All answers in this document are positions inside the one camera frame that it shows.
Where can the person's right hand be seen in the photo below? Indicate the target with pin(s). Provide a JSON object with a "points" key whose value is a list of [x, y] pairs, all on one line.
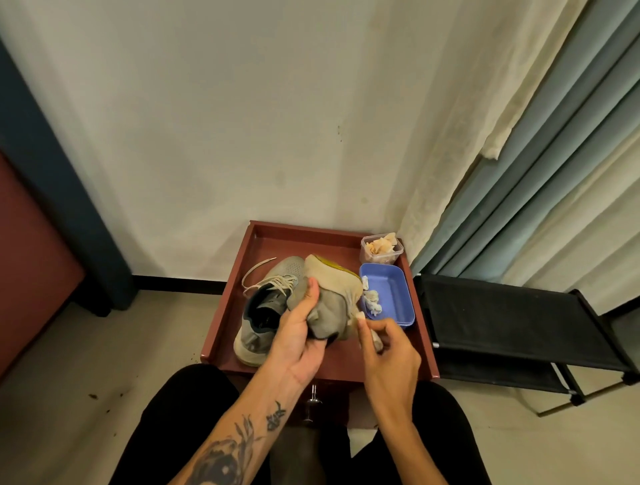
{"points": [[392, 374]]}

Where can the person's left hand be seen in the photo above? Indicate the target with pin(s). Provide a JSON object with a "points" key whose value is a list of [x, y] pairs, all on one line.
{"points": [[292, 349]]}

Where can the person's left thumb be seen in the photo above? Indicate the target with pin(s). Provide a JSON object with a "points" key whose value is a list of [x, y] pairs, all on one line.
{"points": [[309, 297]]}

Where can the person's right thumb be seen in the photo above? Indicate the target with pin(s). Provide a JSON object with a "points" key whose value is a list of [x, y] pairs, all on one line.
{"points": [[364, 344]]}

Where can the white wet wipe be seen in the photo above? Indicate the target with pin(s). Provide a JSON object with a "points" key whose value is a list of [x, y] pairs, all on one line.
{"points": [[375, 340]]}

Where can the grey sneaker with yellow sole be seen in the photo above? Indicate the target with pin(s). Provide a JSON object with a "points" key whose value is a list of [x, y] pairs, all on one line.
{"points": [[332, 295]]}

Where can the person's right forearm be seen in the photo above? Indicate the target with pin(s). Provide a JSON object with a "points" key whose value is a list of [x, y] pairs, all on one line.
{"points": [[407, 444]]}

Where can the person's left forearm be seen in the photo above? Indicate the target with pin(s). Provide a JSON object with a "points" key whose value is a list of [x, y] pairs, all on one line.
{"points": [[240, 429]]}

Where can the crumpled white tissue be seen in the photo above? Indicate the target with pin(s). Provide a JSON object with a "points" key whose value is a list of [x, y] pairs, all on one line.
{"points": [[372, 302]]}

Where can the grey sneaker with white laces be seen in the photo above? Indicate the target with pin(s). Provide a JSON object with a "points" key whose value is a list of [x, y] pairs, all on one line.
{"points": [[265, 310]]}

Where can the red-brown tray table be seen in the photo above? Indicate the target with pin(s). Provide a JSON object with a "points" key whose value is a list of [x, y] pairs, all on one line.
{"points": [[300, 245]]}

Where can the blue plastic tray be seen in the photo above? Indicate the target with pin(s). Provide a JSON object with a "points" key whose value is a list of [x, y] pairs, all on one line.
{"points": [[395, 295]]}

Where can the metal drawer knob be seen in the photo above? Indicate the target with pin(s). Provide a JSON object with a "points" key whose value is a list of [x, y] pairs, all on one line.
{"points": [[314, 399]]}

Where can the clear plastic container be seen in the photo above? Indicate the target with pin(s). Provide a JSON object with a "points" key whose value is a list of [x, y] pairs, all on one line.
{"points": [[382, 256]]}

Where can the beige tissue wad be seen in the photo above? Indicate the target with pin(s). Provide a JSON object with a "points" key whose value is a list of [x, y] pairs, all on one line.
{"points": [[381, 246]]}

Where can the black folding rack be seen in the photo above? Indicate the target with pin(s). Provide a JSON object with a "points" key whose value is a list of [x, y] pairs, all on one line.
{"points": [[500, 320]]}

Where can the person's black trousers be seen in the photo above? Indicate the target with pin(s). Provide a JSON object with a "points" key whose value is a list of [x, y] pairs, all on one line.
{"points": [[170, 424]]}

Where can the dark blue upright panel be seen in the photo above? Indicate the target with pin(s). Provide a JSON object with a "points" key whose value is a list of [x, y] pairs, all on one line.
{"points": [[65, 200]]}

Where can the red-brown cabinet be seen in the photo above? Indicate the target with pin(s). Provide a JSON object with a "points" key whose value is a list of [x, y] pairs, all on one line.
{"points": [[35, 270]]}

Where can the grey-blue curtain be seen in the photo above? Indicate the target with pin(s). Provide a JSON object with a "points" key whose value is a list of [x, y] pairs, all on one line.
{"points": [[550, 140]]}

